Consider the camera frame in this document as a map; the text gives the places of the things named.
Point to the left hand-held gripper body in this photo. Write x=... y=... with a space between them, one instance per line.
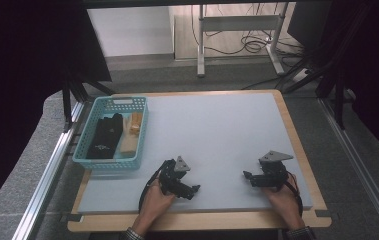
x=177 y=181

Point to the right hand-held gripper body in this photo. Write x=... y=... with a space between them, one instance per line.
x=272 y=176

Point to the cream glove with orange fingers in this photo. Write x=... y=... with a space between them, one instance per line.
x=129 y=145

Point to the black glove with white print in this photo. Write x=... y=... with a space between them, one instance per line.
x=105 y=140

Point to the teal plastic basket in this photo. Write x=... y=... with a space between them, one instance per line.
x=110 y=103

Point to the person's right hand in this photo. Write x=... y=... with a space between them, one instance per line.
x=285 y=205

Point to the person's left hand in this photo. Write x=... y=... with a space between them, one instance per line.
x=155 y=206

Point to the black tripod stand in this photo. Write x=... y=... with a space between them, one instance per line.
x=338 y=100
x=66 y=103

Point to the white power strip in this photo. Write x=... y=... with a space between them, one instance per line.
x=299 y=76

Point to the white metal stand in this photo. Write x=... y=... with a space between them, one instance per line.
x=237 y=23

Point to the black curtain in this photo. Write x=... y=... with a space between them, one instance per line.
x=17 y=83
x=377 y=66

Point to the aluminium rail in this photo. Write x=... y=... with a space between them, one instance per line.
x=360 y=166
x=48 y=176

